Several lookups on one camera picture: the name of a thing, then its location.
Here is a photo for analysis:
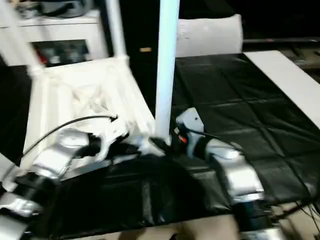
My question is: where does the white plastic table top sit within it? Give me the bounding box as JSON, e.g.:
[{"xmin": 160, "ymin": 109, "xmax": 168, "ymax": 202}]
[{"xmin": 20, "ymin": 56, "xmax": 166, "ymax": 181}]

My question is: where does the white plastic table leg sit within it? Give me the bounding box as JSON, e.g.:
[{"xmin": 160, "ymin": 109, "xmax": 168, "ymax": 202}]
[
  {"xmin": 0, "ymin": 0, "xmax": 46, "ymax": 76},
  {"xmin": 0, "ymin": 153, "xmax": 22, "ymax": 193},
  {"xmin": 105, "ymin": 0, "xmax": 131, "ymax": 66},
  {"xmin": 153, "ymin": 0, "xmax": 181, "ymax": 144}
]

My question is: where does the black work mat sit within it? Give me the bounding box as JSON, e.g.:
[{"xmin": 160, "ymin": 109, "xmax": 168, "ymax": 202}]
[{"xmin": 0, "ymin": 52, "xmax": 320, "ymax": 238}]

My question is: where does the white cushion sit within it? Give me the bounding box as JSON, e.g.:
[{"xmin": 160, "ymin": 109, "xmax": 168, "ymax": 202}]
[{"xmin": 175, "ymin": 14, "xmax": 244, "ymax": 58}]

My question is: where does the white flat board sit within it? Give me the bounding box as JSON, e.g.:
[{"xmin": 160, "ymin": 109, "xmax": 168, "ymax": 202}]
[{"xmin": 244, "ymin": 50, "xmax": 320, "ymax": 129}]

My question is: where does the black metal stand leg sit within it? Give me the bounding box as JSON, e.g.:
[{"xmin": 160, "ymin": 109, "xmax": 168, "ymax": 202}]
[{"xmin": 270, "ymin": 199, "xmax": 320, "ymax": 222}]

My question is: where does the white cabinet with glass doors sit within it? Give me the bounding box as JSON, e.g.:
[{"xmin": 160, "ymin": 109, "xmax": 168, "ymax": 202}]
[{"xmin": 0, "ymin": 0, "xmax": 111, "ymax": 67}]

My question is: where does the grey clutter on cabinet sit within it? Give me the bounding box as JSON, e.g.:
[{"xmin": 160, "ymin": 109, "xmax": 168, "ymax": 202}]
[{"xmin": 10, "ymin": 0, "xmax": 97, "ymax": 19}]

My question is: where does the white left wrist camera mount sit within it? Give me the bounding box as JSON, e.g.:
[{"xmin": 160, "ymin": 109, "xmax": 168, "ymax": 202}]
[{"xmin": 90, "ymin": 120, "xmax": 132, "ymax": 161}]

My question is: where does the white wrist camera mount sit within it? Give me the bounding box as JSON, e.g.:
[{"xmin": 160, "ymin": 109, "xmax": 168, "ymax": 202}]
[
  {"xmin": 90, "ymin": 120, "xmax": 132, "ymax": 161},
  {"xmin": 175, "ymin": 108, "xmax": 205, "ymax": 146}
]

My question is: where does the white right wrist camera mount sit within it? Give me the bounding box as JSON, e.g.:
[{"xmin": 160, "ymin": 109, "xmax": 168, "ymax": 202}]
[{"xmin": 175, "ymin": 108, "xmax": 205, "ymax": 146}]

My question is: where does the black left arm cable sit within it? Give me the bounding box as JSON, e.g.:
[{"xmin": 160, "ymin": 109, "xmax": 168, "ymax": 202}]
[{"xmin": 20, "ymin": 115, "xmax": 119, "ymax": 167}]

